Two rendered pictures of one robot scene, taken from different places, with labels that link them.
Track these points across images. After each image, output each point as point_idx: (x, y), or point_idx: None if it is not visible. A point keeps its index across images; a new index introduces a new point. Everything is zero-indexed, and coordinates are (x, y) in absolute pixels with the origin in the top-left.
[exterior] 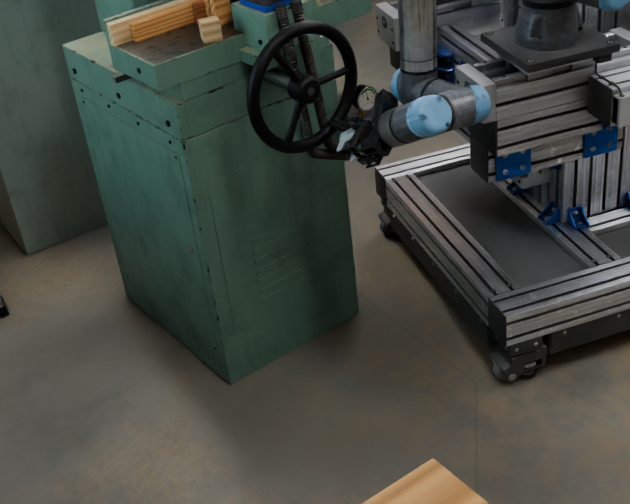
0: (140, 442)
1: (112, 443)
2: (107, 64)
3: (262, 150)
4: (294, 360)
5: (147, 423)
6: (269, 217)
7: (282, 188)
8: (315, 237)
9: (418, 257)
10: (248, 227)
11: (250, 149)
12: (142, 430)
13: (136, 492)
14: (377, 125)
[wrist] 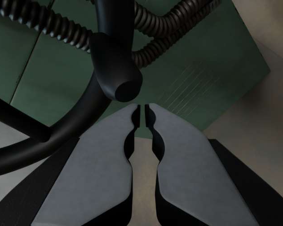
0: (152, 180)
1: (143, 177)
2: None
3: None
4: (223, 124)
5: (154, 167)
6: (156, 88)
7: (152, 64)
8: (212, 66)
9: None
10: (141, 105)
11: (83, 67)
12: (152, 171)
13: (153, 215)
14: None
